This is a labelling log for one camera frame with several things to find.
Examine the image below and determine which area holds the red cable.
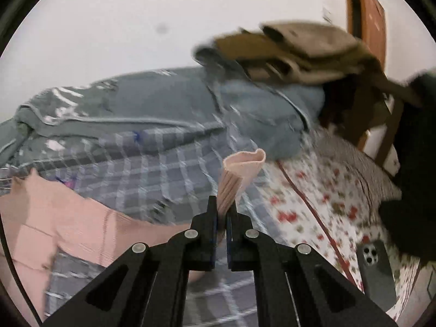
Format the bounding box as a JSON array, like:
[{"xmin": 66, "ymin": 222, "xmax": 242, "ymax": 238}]
[{"xmin": 276, "ymin": 160, "xmax": 365, "ymax": 293}]

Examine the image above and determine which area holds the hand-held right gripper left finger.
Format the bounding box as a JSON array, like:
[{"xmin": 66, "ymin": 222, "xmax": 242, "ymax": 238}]
[{"xmin": 43, "ymin": 196, "xmax": 219, "ymax": 327}]

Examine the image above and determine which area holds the brown wooden door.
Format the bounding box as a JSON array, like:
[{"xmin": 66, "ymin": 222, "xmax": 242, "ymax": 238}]
[{"xmin": 342, "ymin": 0, "xmax": 387, "ymax": 72}]

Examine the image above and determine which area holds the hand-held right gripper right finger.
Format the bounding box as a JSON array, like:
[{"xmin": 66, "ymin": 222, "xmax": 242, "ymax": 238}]
[{"xmin": 226, "ymin": 200, "xmax": 399, "ymax": 327}]

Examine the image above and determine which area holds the grey-green printed blanket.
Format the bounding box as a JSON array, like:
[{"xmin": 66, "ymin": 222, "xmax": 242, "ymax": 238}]
[{"xmin": 0, "ymin": 46, "xmax": 324, "ymax": 178}]

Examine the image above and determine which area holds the grey smartphone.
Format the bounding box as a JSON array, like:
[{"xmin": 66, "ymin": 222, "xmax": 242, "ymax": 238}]
[{"xmin": 356, "ymin": 240, "xmax": 397, "ymax": 312}]

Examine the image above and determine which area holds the black cable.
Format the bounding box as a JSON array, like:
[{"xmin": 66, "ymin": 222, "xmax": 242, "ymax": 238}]
[{"xmin": 0, "ymin": 211, "xmax": 43, "ymax": 324}]

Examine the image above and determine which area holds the black garment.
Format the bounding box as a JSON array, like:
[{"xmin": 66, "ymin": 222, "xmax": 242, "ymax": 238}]
[{"xmin": 378, "ymin": 70, "xmax": 436, "ymax": 266}]

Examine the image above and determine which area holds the pink knit sweater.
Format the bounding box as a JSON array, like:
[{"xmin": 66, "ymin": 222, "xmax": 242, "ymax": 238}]
[{"xmin": 0, "ymin": 149, "xmax": 266, "ymax": 322}]

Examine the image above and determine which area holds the grey checked star bedsheet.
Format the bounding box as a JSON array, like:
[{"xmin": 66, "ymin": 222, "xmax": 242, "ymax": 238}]
[{"xmin": 0, "ymin": 126, "xmax": 290, "ymax": 327}]

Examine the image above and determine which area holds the khaki clothes pile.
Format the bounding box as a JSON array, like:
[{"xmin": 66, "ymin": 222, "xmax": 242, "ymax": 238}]
[{"xmin": 213, "ymin": 20, "xmax": 423, "ymax": 106}]

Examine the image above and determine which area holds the wooden chair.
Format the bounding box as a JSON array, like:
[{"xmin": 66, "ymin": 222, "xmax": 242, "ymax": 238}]
[{"xmin": 320, "ymin": 71, "xmax": 406, "ymax": 178}]

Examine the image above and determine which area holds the white floral bedsheet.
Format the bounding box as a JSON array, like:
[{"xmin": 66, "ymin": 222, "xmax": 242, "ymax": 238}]
[{"xmin": 266, "ymin": 126, "xmax": 430, "ymax": 321}]

